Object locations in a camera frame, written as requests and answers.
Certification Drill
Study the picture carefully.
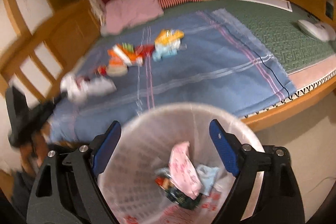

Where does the blue tissue pack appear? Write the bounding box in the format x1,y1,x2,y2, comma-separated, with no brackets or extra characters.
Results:
196,164,219,196

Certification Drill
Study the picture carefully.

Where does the pink face mask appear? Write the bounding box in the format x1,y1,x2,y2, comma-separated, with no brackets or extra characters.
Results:
169,141,202,200

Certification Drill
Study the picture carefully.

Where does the dark green wrapper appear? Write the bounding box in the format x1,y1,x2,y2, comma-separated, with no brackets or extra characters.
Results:
155,168,203,210

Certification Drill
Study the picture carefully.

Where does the orange white wrapper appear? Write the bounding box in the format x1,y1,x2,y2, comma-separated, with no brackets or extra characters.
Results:
105,43,154,77

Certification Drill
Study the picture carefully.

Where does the light blue face mask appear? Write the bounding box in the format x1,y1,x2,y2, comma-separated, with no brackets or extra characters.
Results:
152,40,187,61

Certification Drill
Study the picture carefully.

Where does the yellow snack bag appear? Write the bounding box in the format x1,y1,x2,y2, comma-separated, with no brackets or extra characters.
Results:
154,30,185,46

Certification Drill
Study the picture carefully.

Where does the white lined trash basket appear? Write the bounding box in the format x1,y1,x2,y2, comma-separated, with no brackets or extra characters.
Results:
98,103,263,223

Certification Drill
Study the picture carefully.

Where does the blue plaid bed sheet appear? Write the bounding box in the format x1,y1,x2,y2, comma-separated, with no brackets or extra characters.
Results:
50,9,296,142

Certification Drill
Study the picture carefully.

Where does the pink pillow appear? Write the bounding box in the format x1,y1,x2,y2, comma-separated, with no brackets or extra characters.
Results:
100,0,164,36

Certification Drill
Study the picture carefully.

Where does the white electronic device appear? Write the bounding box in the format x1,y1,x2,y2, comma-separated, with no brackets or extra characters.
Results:
297,19,335,42

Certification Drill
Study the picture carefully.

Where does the white flat board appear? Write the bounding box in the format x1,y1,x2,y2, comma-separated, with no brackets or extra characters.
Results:
237,0,293,12

